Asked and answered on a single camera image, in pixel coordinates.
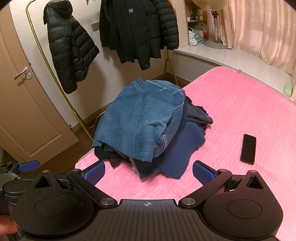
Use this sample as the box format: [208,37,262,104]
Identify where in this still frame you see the blue jeans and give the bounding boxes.
[92,77,187,163]

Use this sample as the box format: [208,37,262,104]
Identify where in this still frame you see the black hooded puffer jacket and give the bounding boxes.
[43,0,100,94]

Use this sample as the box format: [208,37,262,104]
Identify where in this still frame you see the person's left hand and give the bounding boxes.
[0,214,18,234]

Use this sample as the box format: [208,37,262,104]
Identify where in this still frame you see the gold clothes rack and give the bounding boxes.
[25,0,179,142]

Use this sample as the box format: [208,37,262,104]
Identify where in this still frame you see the pink curtain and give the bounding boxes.
[221,0,296,75]

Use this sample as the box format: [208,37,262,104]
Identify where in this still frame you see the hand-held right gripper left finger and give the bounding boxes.
[31,160,117,208]

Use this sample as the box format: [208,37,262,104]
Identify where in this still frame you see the black coat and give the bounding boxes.
[99,0,148,64]

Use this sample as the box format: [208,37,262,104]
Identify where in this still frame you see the navy blue garment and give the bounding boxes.
[131,120,206,180]

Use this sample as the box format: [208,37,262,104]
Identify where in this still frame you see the pink fluffy blanket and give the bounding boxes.
[74,66,296,241]

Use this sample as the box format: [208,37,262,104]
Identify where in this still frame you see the white window ledge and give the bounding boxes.
[173,44,296,103]

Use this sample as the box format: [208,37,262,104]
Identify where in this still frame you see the dark grey garment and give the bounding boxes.
[183,96,213,130]

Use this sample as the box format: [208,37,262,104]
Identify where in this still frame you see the black garment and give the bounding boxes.
[94,145,133,169]

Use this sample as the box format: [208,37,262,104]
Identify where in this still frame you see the silver door handle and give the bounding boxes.
[14,67,32,80]

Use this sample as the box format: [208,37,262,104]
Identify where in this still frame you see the tan wooden door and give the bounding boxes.
[0,5,79,163]

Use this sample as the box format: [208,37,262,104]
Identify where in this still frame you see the wooden shelf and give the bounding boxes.
[184,0,209,46]

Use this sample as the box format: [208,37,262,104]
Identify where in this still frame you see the black smartphone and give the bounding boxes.
[240,133,257,165]

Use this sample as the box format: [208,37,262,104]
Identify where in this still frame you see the standing fan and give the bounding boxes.
[191,0,229,49]

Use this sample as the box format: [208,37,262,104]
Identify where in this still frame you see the white plastic bag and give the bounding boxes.
[187,26,208,46]

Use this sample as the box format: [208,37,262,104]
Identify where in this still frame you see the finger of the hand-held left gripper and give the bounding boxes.
[7,160,41,174]

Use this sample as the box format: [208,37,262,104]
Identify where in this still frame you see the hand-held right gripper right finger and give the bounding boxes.
[178,160,267,208]

